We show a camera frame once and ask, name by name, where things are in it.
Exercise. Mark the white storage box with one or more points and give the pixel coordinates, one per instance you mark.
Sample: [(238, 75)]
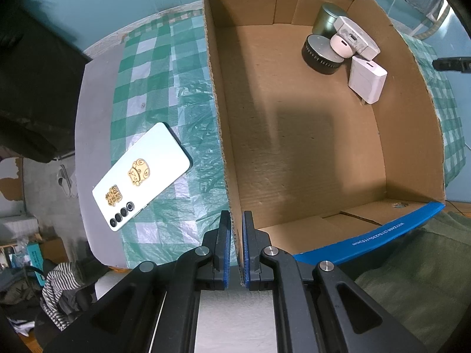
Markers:
[(18, 228)]

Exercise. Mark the silver green round tin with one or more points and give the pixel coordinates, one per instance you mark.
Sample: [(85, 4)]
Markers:
[(325, 20)]

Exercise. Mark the teal carton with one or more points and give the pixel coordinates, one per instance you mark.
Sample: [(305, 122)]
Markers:
[(35, 261)]

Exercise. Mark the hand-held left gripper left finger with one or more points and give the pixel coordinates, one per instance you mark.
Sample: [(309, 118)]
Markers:
[(227, 253)]

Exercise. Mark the white rounded capsule device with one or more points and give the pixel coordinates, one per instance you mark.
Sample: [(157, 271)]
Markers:
[(340, 46)]

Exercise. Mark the white phone gold stickers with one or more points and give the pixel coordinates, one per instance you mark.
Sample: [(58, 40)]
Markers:
[(147, 169)]

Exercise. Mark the green checked plastic tablecloth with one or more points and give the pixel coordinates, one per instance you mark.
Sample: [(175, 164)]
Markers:
[(158, 92)]

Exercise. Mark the black white striped cloth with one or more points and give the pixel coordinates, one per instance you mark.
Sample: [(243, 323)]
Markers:
[(59, 279)]

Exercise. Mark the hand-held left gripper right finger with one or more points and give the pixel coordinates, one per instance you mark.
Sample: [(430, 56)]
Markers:
[(245, 253)]

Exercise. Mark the grey rectangular block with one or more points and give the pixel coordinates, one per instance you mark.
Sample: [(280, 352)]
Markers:
[(364, 44)]

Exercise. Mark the white charger adapter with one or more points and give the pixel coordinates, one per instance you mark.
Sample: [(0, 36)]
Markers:
[(366, 77)]

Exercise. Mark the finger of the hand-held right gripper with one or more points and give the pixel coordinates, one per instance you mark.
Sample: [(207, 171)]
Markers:
[(449, 64)]

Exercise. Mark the olive green cloth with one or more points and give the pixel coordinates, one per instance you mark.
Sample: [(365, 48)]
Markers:
[(423, 264)]

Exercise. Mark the round black puck silver top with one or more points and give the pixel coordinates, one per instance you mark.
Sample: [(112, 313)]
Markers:
[(318, 55)]

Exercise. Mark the white slipper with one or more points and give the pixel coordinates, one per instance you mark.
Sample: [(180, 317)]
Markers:
[(66, 184)]

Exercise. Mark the blue cardboard box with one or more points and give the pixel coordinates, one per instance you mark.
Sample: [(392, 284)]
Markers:
[(312, 136)]

